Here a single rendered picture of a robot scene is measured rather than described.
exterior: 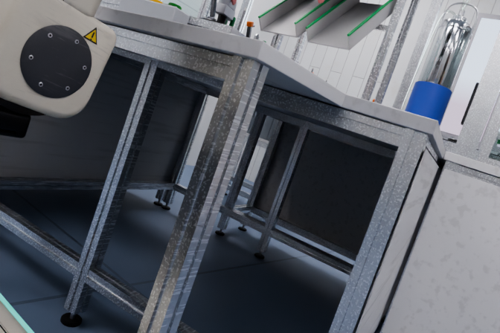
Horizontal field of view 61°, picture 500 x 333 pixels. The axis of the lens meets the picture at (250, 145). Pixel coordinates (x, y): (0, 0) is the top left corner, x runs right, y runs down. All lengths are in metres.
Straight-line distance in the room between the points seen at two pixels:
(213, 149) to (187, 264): 0.20
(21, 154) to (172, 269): 1.36
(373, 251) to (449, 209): 0.73
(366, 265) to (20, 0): 0.78
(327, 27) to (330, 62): 3.81
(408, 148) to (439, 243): 0.77
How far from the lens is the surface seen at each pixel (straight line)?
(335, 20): 1.31
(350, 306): 0.99
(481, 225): 1.65
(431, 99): 1.94
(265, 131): 3.32
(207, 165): 0.71
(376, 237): 0.95
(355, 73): 4.93
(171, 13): 1.25
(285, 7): 1.35
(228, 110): 0.69
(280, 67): 0.72
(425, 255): 1.67
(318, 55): 5.18
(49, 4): 0.66
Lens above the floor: 0.74
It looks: 4 degrees down
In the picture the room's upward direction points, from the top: 19 degrees clockwise
